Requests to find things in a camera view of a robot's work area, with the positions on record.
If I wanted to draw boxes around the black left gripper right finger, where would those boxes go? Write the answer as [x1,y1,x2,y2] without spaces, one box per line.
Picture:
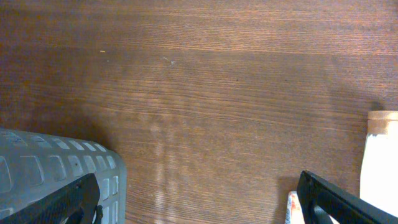
[297,170,397,224]

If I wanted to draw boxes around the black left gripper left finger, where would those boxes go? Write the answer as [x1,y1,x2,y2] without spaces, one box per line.
[1,173,103,224]

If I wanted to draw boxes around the grey plastic basket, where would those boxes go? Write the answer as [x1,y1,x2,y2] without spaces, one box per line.
[1,128,127,224]

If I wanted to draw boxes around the small orange carton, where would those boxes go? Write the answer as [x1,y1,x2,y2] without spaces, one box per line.
[284,190,340,224]

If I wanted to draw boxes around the white tube with tan cap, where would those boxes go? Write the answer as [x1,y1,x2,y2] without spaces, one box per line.
[359,111,397,217]

